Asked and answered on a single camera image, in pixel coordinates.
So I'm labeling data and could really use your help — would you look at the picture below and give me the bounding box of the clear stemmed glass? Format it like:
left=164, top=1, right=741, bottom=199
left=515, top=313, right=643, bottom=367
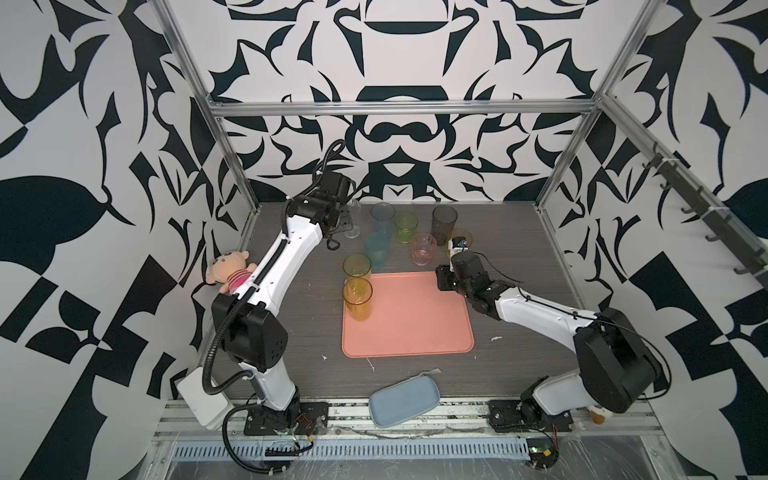
left=343, top=199, right=361, bottom=239

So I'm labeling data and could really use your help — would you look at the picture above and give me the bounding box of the tall dark grey glass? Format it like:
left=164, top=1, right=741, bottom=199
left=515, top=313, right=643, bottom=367
left=431, top=205, right=458, bottom=246

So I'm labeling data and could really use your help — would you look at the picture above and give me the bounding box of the pink plastic tray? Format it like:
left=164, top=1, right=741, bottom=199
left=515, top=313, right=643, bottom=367
left=341, top=271, right=474, bottom=358

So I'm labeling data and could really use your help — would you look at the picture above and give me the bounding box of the tall green glass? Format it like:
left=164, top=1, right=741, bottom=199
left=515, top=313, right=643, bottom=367
left=342, top=253, right=372, bottom=280

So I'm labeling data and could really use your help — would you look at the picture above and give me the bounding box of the tall amber glass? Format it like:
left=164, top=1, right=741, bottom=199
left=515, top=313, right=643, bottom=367
left=342, top=277, right=374, bottom=321

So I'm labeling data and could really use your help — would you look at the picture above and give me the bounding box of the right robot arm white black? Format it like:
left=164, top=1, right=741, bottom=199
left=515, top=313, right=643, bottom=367
left=436, top=250, right=664, bottom=417

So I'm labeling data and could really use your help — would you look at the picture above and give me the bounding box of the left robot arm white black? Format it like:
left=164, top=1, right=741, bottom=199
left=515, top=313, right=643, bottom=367
left=201, top=172, right=355, bottom=412

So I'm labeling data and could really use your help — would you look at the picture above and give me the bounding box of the small yellow glass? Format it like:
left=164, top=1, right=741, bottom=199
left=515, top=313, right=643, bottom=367
left=446, top=228, right=473, bottom=249

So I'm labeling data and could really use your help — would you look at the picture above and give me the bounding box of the small pink glass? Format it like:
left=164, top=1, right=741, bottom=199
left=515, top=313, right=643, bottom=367
left=410, top=233, right=437, bottom=266

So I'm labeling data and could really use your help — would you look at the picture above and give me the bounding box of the tall blue glass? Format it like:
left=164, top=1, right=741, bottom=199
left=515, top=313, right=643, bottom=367
left=370, top=202, right=396, bottom=235

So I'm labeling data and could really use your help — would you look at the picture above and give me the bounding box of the teal frosted cup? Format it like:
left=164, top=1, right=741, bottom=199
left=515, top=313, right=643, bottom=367
left=364, top=231, right=391, bottom=273

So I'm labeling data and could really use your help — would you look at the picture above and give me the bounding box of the small green glass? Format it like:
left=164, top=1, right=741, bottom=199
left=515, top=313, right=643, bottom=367
left=394, top=211, right=419, bottom=244

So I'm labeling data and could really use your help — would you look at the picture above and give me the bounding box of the pink plush doll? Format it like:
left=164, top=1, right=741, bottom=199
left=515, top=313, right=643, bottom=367
left=205, top=251, right=257, bottom=294

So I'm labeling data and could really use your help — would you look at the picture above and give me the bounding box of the orange white plush toy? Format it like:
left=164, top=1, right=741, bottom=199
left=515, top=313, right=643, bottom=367
left=587, top=406, right=614, bottom=425

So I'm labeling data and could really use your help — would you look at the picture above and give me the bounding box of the small green circuit board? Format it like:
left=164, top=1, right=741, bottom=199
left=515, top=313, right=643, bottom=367
left=526, top=438, right=560, bottom=471

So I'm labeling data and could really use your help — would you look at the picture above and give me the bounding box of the white control box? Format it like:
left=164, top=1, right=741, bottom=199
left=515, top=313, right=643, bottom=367
left=177, top=367, right=233, bottom=431

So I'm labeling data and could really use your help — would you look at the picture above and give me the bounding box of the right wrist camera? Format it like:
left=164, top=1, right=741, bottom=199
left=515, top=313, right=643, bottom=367
left=447, top=235, right=471, bottom=257

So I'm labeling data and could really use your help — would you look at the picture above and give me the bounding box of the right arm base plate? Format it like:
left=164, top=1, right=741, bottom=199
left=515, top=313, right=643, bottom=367
left=487, top=399, right=573, bottom=433

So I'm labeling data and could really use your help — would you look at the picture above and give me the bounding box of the white cable duct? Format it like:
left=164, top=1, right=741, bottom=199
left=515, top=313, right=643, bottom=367
left=170, top=436, right=532, bottom=462

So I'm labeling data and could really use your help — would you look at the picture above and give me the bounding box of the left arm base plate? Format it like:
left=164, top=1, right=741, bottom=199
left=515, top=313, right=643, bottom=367
left=244, top=400, right=330, bottom=436

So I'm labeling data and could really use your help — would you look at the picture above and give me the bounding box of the wall hook rail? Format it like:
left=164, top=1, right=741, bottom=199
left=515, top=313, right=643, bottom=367
left=641, top=141, right=768, bottom=277

